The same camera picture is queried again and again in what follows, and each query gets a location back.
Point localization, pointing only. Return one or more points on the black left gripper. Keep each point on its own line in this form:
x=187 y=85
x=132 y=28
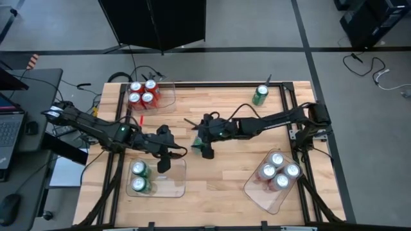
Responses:
x=154 y=144

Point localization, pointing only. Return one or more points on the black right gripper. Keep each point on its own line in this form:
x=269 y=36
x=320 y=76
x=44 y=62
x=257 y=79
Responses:
x=218 y=131

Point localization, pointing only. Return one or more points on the clear plastic bin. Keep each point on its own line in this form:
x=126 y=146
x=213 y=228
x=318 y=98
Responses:
x=170 y=186
x=167 y=102
x=263 y=202

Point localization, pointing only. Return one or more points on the red Fanta can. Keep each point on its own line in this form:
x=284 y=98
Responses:
x=135 y=97
x=151 y=86
x=136 y=87
x=148 y=97

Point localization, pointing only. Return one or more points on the pink white Spindrift can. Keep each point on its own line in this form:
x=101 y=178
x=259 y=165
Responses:
x=276 y=158
x=292 y=170
x=267 y=171
x=281 y=181

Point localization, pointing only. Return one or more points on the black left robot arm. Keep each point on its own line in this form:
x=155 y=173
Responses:
x=90 y=123

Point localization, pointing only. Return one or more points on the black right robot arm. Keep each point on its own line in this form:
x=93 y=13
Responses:
x=273 y=120

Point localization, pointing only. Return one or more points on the red tag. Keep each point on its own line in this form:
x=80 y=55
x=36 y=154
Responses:
x=141 y=120

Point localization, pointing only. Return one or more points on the silver mounting plate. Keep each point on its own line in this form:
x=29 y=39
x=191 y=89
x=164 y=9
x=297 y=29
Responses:
x=293 y=134

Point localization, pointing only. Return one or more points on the white board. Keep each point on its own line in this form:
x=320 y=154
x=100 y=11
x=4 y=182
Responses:
x=65 y=173

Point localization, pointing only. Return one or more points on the black metal bar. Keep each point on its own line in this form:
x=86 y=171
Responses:
x=64 y=149

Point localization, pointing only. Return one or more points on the black backdrop panel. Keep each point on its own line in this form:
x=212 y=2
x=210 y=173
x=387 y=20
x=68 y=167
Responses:
x=154 y=22

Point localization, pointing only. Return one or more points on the black caster wheel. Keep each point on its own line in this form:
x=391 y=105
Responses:
x=48 y=215

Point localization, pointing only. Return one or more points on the small black desk device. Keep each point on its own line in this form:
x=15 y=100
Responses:
x=32 y=128

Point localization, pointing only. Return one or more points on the dark grey desk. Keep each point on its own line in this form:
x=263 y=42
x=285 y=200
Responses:
x=41 y=90

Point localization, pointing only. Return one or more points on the black laptop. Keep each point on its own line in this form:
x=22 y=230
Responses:
x=9 y=128

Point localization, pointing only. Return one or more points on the black computer mouse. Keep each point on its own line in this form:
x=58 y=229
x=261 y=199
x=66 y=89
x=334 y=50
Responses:
x=9 y=207

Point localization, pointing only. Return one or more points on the orange black striped marker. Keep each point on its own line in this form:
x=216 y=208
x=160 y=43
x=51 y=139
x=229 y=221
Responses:
x=32 y=61

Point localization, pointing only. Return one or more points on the black computer tower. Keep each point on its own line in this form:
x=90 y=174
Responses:
x=369 y=22

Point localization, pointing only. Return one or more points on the small blue-grey object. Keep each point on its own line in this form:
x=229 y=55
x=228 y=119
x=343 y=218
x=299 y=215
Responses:
x=406 y=93

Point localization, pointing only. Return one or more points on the black stand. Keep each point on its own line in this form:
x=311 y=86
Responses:
x=13 y=12

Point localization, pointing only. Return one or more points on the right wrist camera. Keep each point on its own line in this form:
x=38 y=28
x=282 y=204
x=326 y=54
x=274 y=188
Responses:
x=210 y=118

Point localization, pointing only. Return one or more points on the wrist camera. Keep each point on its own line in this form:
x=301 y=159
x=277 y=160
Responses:
x=210 y=118
x=164 y=130

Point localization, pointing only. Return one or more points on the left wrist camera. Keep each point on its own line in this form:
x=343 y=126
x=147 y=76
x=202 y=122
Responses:
x=164 y=130

